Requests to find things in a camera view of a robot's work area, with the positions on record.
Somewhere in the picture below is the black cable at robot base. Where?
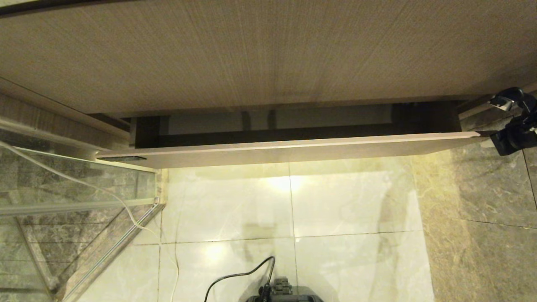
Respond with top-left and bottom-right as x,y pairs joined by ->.
204,257 -> 276,302

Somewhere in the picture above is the thin white cable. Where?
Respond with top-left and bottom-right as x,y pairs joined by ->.
0,141 -> 180,302

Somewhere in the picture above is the framed glass shower door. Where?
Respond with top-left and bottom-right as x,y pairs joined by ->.
0,120 -> 168,302

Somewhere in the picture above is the beige wooden vanity cabinet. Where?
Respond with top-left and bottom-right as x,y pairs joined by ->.
0,0 -> 537,145

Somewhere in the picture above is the beige wooden drawer front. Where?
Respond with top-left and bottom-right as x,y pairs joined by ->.
96,102 -> 483,169

